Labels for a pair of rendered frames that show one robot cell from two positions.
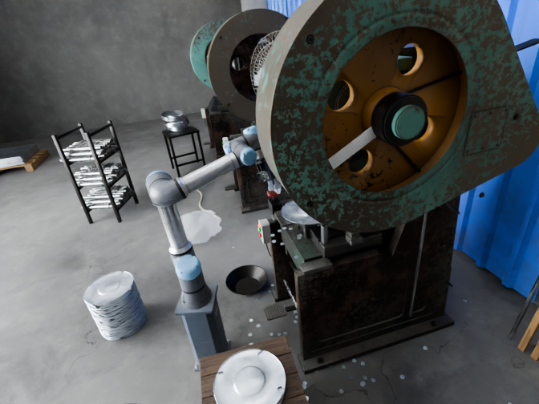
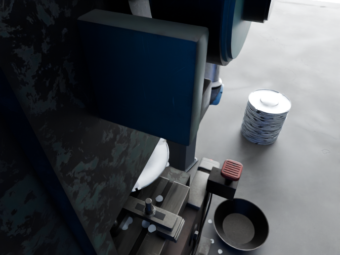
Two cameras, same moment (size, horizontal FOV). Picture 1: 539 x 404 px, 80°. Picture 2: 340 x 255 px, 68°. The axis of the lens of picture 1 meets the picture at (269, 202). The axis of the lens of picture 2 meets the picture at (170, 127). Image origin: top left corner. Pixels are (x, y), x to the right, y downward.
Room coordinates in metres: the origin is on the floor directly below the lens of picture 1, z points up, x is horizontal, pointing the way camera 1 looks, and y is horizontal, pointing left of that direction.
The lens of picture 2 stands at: (1.84, -0.53, 1.38)
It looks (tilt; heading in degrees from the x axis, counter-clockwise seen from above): 43 degrees down; 126
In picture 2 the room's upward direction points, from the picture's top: straight up
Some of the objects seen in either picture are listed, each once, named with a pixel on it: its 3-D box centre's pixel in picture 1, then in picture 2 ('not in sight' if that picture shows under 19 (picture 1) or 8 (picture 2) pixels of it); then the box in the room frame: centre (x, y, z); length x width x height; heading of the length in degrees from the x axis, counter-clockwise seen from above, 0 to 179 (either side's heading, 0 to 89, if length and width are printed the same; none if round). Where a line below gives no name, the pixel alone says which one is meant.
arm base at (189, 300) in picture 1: (195, 290); not in sight; (1.23, 0.42, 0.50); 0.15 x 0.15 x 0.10
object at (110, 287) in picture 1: (109, 287); (269, 100); (1.56, 1.04, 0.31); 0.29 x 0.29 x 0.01
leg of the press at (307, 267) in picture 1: (382, 280); not in sight; (1.21, -0.52, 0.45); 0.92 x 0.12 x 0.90; 102
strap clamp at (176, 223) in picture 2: not in sight; (152, 212); (1.60, -0.29, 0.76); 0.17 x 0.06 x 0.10; 12
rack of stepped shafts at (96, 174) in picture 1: (99, 172); not in sight; (3.15, 1.70, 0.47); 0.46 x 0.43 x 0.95; 82
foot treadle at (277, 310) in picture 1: (313, 302); not in sight; (1.41, -0.19, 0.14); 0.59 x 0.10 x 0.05; 102
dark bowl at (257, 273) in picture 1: (247, 282); (239, 224); (1.77, 0.22, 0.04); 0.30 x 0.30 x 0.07
